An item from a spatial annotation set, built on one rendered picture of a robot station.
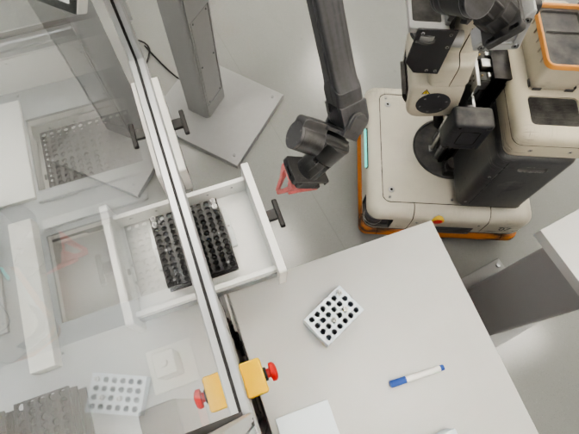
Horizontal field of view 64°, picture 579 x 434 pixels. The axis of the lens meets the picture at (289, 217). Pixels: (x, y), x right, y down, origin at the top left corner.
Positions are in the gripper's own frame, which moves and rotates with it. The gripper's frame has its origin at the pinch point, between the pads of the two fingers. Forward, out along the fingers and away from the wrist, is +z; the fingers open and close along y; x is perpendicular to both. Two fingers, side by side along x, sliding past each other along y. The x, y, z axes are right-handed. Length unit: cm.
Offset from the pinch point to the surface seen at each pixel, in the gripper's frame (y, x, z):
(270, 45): -86, -121, 57
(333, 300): -11.5, 25.8, 9.3
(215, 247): 13.0, 6.9, 14.5
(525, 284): -85, 37, -3
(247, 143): -59, -66, 71
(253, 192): 4.6, -2.4, 5.3
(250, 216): 0.9, -0.3, 13.9
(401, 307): -27.1, 32.6, 2.7
